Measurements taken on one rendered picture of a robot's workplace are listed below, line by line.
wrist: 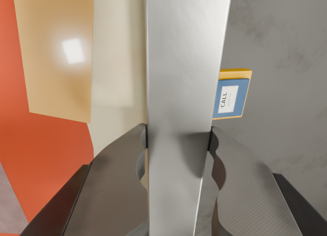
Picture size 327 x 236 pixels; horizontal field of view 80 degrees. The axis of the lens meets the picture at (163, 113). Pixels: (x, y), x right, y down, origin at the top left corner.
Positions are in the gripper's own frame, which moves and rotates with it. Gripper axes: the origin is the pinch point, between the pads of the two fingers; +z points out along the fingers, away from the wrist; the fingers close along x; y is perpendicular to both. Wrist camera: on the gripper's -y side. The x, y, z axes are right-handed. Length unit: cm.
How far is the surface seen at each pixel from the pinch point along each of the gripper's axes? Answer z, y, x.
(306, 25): 159, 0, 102
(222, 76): 35.1, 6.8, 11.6
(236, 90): 34.3, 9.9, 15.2
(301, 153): 172, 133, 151
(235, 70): 36.3, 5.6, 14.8
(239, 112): 34.9, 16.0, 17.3
